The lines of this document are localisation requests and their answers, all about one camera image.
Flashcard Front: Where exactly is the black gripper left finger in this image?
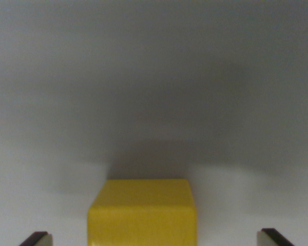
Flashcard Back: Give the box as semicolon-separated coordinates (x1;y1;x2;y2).
18;231;53;246

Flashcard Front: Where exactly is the yellow cube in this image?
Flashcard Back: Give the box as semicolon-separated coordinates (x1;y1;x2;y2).
87;178;198;246

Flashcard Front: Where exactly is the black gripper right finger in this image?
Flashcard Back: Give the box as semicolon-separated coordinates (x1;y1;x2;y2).
256;228;296;246

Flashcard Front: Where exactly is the grey plastic bin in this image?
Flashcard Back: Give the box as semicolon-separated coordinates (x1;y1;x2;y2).
0;0;308;246

